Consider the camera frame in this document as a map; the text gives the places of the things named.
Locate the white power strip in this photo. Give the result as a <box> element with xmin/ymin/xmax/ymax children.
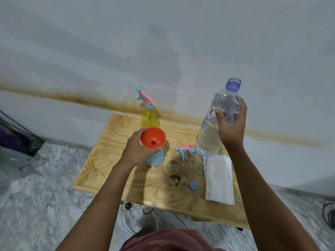
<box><xmin>120</xmin><ymin>202</ymin><xmax>143</xmax><ymax>211</ymax></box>

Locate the person's pink shirt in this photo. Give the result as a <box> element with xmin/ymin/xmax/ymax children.
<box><xmin>119</xmin><ymin>228</ymin><xmax>226</xmax><ymax>251</ymax></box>

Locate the person's left hand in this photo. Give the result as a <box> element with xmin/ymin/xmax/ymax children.
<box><xmin>118</xmin><ymin>128</ymin><xmax>163</xmax><ymax>168</ymax></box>

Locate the dark glass tank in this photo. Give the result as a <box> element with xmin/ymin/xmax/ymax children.
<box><xmin>0</xmin><ymin>110</ymin><xmax>45</xmax><ymax>157</ymax></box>

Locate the pink and blue sprayer head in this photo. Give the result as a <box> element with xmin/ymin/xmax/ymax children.
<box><xmin>175</xmin><ymin>145</ymin><xmax>196</xmax><ymax>161</ymax></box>

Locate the orange plastic funnel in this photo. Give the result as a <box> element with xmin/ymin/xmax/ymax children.
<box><xmin>140</xmin><ymin>127</ymin><xmax>166</xmax><ymax>149</ymax></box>

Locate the clear plastic bag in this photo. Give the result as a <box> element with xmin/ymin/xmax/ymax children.
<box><xmin>0</xmin><ymin>146</ymin><xmax>49</xmax><ymax>179</ymax></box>

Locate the person's left forearm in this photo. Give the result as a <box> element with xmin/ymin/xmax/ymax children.
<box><xmin>55</xmin><ymin>159</ymin><xmax>138</xmax><ymax>251</ymax></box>

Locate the yellow spray bottle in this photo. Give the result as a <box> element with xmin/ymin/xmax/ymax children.
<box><xmin>136</xmin><ymin>89</ymin><xmax>160</xmax><ymax>129</ymax></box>

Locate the person's right forearm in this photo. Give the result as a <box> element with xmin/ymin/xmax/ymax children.
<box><xmin>224</xmin><ymin>142</ymin><xmax>322</xmax><ymax>251</ymax></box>

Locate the person's right hand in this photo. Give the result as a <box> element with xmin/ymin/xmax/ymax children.
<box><xmin>215</xmin><ymin>98</ymin><xmax>248</xmax><ymax>148</ymax></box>

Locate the light blue spray bottle body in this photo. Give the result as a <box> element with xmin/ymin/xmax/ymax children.
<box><xmin>144</xmin><ymin>150</ymin><xmax>164</xmax><ymax>168</ymax></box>

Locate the clear plastic water bottle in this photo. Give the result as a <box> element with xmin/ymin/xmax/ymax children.
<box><xmin>196</xmin><ymin>78</ymin><xmax>242</xmax><ymax>158</ymax></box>

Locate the white folded cloth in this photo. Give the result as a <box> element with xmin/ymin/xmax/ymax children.
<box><xmin>203</xmin><ymin>154</ymin><xmax>235</xmax><ymax>206</ymax></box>

